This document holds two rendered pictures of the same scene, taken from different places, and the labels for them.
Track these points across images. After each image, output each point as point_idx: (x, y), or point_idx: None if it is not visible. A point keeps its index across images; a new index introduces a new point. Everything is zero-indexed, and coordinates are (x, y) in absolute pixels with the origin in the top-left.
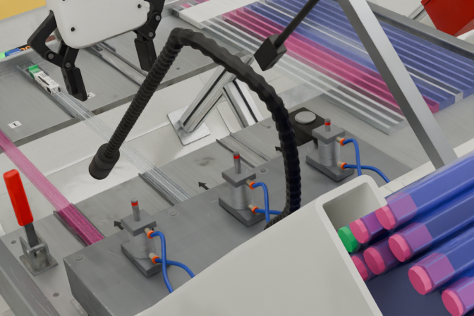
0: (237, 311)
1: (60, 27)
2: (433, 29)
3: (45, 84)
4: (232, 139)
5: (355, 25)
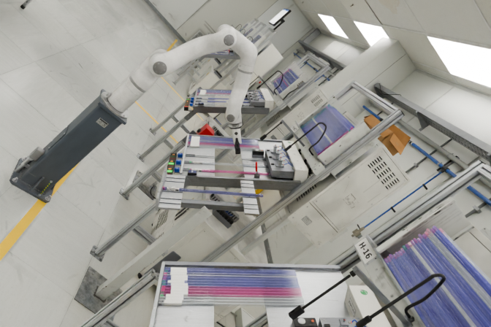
0: (351, 136)
1: (239, 140)
2: None
3: (199, 162)
4: (243, 158)
5: (287, 127)
